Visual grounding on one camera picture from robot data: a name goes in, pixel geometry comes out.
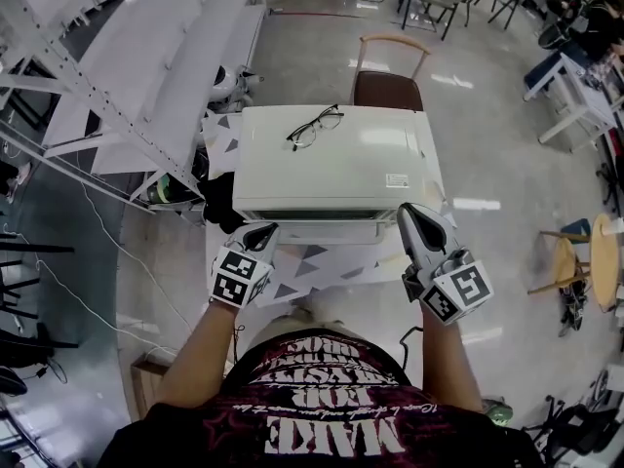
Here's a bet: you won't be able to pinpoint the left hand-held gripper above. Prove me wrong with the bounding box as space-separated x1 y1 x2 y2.
209 221 282 309

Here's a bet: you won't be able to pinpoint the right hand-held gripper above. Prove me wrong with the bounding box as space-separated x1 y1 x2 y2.
396 203 495 328

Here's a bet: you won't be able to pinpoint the white toaster oven door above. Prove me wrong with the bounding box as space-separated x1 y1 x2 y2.
242 209 397 244

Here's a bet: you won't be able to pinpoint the white toaster oven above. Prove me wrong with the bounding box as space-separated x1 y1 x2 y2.
232 104 446 224

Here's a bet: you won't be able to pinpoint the person's right forearm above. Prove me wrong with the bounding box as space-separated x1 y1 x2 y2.
418 304 485 414

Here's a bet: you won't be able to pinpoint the person's left forearm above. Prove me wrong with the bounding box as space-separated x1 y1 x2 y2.
154 299 241 411

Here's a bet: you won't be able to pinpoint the black cloth bundle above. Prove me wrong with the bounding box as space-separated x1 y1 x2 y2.
200 170 248 236

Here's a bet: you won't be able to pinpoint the white triangle-patterned table cover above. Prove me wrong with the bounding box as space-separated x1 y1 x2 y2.
201 111 459 308

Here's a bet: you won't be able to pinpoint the person's beige shorts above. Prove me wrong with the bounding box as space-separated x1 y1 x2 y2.
242 304 337 360

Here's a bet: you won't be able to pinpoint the green tape roll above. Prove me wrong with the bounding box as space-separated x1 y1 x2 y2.
144 173 173 205

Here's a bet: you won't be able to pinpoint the black-framed eyeglasses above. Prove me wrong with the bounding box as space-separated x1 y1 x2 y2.
285 103 346 153

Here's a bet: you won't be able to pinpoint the round wooden stool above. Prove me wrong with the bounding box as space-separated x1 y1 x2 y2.
527 230 592 296

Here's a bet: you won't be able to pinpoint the brown chair with wooden back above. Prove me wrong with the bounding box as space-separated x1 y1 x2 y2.
350 33 432 113

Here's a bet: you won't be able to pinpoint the white robot head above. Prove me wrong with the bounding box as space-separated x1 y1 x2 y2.
210 63 265 112

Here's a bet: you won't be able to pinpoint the round wooden table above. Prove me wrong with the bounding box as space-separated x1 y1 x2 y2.
588 213 624 312

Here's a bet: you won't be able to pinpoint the wooden box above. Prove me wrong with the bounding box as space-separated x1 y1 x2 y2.
129 352 171 422

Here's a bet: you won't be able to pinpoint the person's dark red printed shirt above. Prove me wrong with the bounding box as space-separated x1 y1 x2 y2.
96 327 543 468

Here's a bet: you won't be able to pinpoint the greenish round object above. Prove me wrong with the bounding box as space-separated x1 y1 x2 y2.
481 396 515 429

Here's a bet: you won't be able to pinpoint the white side table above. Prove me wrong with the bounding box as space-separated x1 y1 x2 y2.
523 50 624 154

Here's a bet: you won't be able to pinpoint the black waste bin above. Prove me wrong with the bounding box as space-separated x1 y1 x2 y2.
537 21 570 52

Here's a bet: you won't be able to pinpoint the black metal rack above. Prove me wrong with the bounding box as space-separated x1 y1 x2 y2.
0 230 80 351

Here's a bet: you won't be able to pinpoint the white floor cable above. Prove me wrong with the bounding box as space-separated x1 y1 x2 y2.
0 175 197 336

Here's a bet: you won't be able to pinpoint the white perforated metal frame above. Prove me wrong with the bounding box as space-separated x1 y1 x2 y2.
0 0 207 200

